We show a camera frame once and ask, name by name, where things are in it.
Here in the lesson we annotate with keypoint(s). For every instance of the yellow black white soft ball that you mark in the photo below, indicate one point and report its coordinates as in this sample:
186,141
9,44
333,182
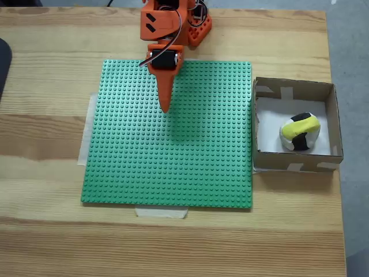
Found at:
299,127

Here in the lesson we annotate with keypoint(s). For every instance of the white paper box lining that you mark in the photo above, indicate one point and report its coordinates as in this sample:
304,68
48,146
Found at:
268,130

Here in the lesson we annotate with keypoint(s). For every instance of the brown cardboard box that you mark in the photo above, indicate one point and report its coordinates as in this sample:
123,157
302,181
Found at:
274,161

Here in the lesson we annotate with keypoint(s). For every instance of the green studded baseplate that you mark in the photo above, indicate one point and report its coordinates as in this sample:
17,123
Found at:
129,144

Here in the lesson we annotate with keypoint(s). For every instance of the long masking tape strip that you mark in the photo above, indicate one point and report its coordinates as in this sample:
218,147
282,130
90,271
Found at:
85,144

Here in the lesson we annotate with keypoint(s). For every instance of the short masking tape strip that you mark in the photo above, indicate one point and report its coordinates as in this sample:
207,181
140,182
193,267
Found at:
161,213

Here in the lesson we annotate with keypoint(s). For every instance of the black flat object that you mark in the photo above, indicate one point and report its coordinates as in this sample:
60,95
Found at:
4,63

